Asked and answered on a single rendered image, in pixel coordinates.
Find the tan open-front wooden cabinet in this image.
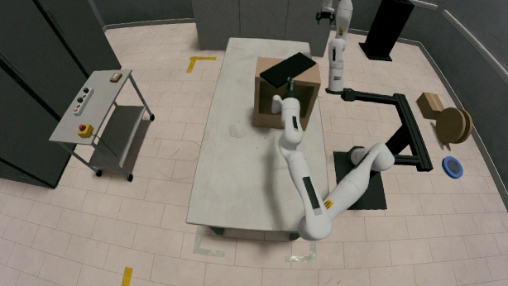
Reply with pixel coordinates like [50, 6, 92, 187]
[254, 57, 321, 131]

